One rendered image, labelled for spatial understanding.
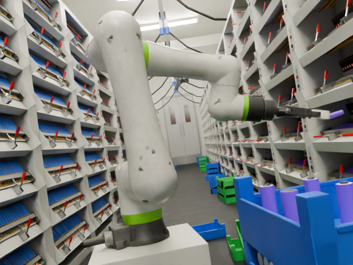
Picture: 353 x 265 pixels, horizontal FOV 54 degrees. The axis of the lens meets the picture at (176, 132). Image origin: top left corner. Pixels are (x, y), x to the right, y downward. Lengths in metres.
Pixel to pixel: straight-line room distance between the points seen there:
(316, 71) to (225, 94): 0.63
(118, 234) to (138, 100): 0.40
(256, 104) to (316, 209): 0.98
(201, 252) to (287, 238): 0.65
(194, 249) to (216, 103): 0.52
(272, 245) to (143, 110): 0.60
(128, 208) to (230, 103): 0.50
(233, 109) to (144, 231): 0.51
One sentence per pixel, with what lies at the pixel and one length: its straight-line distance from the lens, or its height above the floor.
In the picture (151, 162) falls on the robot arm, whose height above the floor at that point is 0.58.
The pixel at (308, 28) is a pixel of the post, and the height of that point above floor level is 1.06.
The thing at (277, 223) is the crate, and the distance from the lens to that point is 0.35.
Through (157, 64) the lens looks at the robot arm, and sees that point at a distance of 1.13.
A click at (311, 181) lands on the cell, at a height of 0.55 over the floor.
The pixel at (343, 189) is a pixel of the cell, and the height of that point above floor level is 0.54.
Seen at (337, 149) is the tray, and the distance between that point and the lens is 1.49.
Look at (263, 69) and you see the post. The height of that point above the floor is 1.03.
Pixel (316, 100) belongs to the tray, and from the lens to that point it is 1.59.
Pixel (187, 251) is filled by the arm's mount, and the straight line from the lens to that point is 0.96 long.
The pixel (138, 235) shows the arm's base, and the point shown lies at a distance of 1.06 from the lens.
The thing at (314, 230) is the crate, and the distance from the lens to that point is 0.29.
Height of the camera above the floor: 0.61
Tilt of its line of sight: 2 degrees up
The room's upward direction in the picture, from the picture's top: 8 degrees counter-clockwise
